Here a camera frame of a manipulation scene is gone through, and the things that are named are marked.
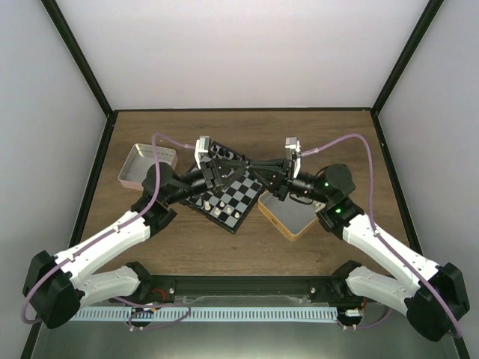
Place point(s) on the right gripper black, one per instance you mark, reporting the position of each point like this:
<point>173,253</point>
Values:
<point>278,182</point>

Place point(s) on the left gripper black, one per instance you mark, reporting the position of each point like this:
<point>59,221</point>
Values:
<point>213,170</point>

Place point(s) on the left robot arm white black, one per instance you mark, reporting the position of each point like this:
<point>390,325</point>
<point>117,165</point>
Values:
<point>58,285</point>

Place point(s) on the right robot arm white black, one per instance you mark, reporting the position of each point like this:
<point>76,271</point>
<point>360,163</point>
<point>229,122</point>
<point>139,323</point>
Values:
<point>432,297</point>

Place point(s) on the black white chess board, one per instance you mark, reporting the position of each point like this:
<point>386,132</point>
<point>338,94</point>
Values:
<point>241,196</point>

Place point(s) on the yellow metal tin box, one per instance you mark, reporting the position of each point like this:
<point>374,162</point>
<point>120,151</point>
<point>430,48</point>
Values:
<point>289,217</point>

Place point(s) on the pink metal tin tray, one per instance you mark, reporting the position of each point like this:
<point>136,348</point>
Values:
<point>139,160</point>

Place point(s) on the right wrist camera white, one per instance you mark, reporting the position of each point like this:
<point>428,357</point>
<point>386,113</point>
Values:
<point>293,152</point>

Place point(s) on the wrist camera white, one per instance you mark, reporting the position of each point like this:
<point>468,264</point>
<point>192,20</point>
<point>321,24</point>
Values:
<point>293,152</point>
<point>202,147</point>

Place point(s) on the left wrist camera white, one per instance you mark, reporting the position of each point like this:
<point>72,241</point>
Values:
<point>202,147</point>

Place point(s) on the black mounting rail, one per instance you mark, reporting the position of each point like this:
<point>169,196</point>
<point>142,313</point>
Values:
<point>318,289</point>

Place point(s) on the light blue slotted cable duct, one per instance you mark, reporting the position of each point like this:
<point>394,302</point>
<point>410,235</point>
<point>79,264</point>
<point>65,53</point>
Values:
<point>210,314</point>

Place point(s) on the black enclosure frame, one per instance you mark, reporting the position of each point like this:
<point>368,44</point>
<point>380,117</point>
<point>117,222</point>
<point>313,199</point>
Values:
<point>72,44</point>

